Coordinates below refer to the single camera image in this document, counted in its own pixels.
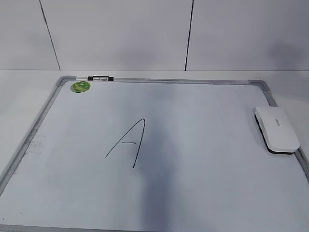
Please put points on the white board eraser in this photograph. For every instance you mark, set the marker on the white board eraser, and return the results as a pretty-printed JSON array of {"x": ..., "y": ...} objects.
[{"x": 277, "y": 130}]

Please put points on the round green magnet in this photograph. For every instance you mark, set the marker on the round green magnet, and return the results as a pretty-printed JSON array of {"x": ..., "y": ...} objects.
[{"x": 80, "y": 87}]

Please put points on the white board with grey frame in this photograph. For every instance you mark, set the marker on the white board with grey frame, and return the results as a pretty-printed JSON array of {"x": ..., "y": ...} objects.
[{"x": 154, "y": 155}]

